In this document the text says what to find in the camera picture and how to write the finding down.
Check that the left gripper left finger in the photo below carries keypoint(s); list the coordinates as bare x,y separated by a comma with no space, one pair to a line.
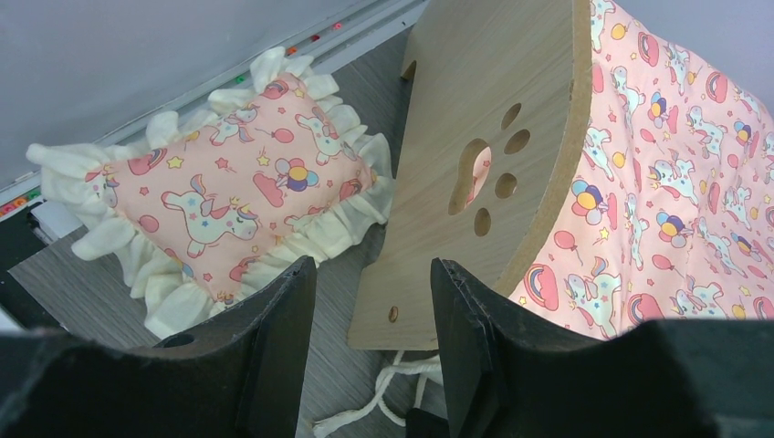
238,374

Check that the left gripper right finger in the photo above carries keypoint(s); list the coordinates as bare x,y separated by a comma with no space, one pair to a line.
511,373

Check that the pink unicorn mattress cushion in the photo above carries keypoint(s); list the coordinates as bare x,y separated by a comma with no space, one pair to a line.
670,212

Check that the wooden pet bed frame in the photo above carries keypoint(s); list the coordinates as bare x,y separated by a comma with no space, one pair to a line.
493,136

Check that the small pink ruffled pillow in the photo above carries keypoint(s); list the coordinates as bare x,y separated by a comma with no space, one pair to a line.
204,213

